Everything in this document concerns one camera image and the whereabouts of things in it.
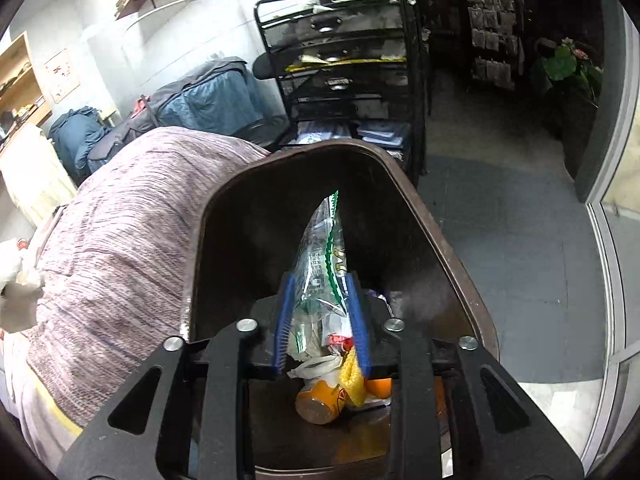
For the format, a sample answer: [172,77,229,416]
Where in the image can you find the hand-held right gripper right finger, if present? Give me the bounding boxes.
[344,270,586,480]

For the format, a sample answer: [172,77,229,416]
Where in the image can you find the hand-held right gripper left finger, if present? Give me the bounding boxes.
[57,271,297,480]

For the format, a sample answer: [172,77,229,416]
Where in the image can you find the red white wrapper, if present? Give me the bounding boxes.
[322,332,356,356]

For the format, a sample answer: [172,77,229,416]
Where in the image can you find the yellow foam fruit net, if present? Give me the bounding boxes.
[339,347,368,408]

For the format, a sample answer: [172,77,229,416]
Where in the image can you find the orange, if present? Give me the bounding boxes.
[364,376,393,398]

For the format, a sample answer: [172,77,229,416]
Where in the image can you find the clear plastic wrapper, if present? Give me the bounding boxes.
[285,190,351,356]

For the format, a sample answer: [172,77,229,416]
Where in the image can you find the brown plastic trash bin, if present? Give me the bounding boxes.
[187,139,501,480]

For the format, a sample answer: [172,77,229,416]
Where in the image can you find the cream plastic bag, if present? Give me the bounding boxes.
[0,237,43,333]

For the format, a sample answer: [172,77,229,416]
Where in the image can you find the blue white printed packet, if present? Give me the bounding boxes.
[295,122,408,148]

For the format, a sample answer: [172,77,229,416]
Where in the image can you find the black mesh drawer cart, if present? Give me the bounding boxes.
[254,0,431,181]

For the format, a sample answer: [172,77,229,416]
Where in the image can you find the massage bed with grey cover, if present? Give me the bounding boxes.
[87,57,266,171]

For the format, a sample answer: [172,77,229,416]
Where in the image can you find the black stool chair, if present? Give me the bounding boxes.
[235,52,291,151]

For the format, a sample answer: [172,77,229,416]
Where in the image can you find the blue cloth pile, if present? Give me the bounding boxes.
[48,106,113,183]

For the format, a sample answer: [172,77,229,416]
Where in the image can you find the pale yellow cloth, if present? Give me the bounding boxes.
[0,125,78,228]

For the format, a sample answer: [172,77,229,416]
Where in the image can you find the display rack of packets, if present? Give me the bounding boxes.
[462,0,526,92]

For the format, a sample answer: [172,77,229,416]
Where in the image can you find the potted plant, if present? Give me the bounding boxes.
[531,37,604,106]

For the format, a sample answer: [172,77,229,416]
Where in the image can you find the wall poster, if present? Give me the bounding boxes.
[42,49,81,104]

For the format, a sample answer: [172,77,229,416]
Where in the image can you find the wooden wall cabinet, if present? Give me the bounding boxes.
[0,31,53,156]

